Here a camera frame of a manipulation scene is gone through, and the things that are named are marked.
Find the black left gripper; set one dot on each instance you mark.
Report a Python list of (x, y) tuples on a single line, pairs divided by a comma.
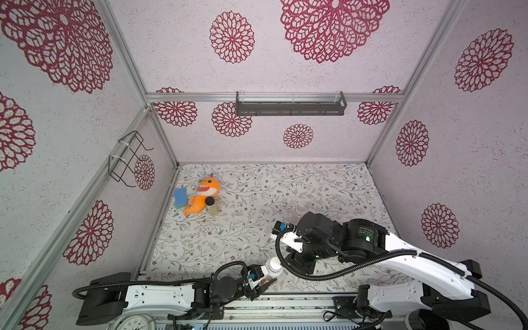
[(260, 290)]

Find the white dial gauge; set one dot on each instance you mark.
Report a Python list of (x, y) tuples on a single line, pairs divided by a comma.
[(134, 322)]

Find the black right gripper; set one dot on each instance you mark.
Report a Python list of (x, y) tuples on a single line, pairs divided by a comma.
[(297, 258)]

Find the grey wall shelf rail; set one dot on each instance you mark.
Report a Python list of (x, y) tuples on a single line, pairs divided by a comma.
[(290, 108)]

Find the white bottle orange base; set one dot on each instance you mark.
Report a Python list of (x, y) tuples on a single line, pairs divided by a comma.
[(269, 278)]

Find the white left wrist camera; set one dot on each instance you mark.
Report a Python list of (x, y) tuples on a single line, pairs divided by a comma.
[(255, 274)]

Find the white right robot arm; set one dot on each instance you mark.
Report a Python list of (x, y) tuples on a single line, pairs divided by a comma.
[(434, 284)]

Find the black wire wall rack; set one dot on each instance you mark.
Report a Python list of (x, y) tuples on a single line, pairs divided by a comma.
[(133, 167)]

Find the orange shark plush toy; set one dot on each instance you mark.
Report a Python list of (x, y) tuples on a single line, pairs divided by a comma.
[(208, 187)]

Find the white round bottle cap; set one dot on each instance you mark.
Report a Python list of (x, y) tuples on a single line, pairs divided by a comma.
[(274, 266)]

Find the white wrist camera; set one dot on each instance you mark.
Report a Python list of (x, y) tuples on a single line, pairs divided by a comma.
[(290, 239), (255, 274)]

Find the blue green sponge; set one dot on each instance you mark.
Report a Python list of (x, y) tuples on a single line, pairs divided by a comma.
[(180, 198)]

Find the black capped square bottle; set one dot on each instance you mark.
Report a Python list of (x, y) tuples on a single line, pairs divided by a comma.
[(211, 206)]

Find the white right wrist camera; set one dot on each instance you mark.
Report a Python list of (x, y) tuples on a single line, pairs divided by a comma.
[(290, 239)]

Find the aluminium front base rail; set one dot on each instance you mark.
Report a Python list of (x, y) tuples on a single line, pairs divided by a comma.
[(282, 309)]

